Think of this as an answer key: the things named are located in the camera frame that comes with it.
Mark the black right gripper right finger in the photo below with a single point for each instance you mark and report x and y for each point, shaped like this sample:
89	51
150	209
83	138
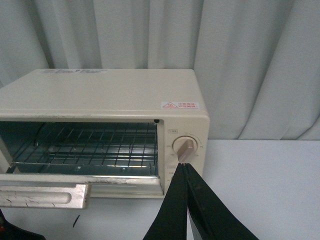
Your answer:
210	219

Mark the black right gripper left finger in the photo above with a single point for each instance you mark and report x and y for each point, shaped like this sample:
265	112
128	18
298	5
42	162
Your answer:
171	220

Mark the oven door with glass window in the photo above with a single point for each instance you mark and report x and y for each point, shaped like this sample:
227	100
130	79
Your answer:
60	191

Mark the cream toaster oven body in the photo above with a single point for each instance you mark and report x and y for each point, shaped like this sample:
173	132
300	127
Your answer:
104	96

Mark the upper beige temperature knob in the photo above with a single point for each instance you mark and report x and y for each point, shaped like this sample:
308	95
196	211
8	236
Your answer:
184	147

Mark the red warning sticker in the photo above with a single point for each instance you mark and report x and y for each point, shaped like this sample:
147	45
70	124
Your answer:
184	105

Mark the black object at lower left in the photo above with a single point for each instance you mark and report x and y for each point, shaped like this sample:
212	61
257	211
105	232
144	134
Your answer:
9	231

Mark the white pleated curtain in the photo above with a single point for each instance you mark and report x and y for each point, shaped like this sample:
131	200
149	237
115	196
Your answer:
257	61

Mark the wire oven rack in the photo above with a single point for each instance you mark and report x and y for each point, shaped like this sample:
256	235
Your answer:
109	144

